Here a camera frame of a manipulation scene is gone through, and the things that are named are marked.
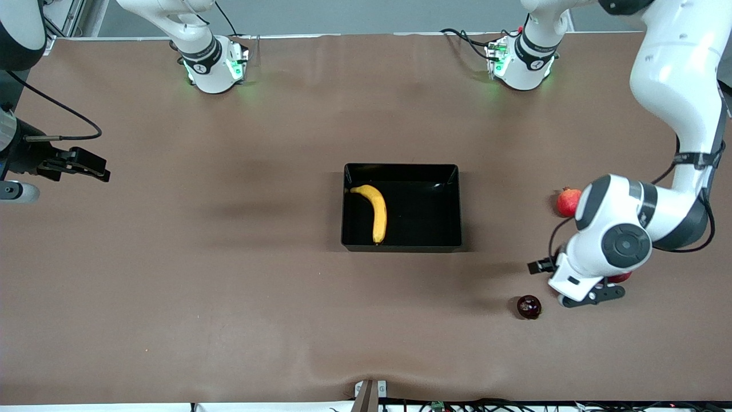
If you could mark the red pomegranate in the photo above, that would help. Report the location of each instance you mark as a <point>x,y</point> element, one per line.
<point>566,203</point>

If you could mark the aluminium frame profile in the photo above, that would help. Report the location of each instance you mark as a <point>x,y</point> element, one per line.
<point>77,14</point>

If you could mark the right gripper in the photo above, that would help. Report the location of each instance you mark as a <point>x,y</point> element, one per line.
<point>28,155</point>

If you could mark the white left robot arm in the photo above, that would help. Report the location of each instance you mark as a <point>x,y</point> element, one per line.
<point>675,74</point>

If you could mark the grey metal mount bracket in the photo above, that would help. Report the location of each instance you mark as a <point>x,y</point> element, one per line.
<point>366,397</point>

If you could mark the black plastic box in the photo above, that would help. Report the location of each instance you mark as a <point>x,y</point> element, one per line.
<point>417,223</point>

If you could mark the dark purple plum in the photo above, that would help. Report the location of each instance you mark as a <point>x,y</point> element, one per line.
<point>529,307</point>

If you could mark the brown table cover mat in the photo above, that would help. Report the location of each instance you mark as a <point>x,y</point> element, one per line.
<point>229,286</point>

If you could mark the red yellow mango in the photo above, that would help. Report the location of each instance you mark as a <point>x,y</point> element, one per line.
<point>620,278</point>

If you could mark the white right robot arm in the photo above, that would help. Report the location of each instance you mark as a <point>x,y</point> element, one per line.
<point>211,74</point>

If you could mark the yellow banana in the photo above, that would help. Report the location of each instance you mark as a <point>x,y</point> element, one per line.
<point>379,217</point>

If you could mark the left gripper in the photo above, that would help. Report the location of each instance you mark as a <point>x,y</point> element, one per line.
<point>541,266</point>

